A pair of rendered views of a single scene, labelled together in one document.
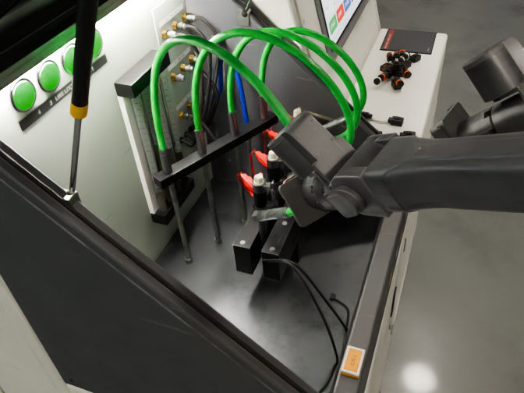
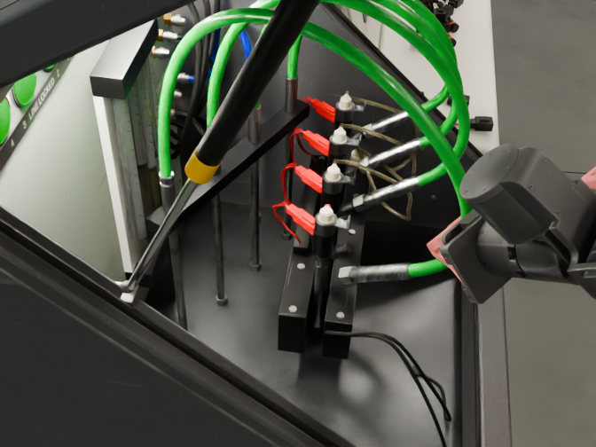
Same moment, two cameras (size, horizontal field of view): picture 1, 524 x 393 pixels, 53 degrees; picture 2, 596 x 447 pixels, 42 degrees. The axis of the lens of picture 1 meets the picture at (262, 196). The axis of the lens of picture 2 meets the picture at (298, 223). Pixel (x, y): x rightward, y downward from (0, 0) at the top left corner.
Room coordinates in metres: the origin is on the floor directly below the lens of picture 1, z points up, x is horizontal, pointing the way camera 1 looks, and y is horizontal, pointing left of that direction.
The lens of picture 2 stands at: (0.12, 0.25, 1.80)
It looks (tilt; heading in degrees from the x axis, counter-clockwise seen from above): 44 degrees down; 342
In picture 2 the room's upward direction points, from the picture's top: 3 degrees clockwise
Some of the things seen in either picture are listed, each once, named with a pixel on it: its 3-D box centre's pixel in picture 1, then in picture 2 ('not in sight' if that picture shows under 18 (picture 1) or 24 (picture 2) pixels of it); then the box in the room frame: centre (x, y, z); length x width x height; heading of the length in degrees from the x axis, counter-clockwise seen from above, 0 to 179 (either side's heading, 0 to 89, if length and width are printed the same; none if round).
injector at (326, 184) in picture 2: (280, 197); (335, 233); (0.85, -0.04, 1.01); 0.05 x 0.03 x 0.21; 66
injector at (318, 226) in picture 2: (267, 222); (329, 275); (0.78, -0.01, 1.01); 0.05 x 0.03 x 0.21; 66
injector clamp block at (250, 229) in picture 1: (284, 221); (326, 263); (0.89, -0.05, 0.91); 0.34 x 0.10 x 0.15; 156
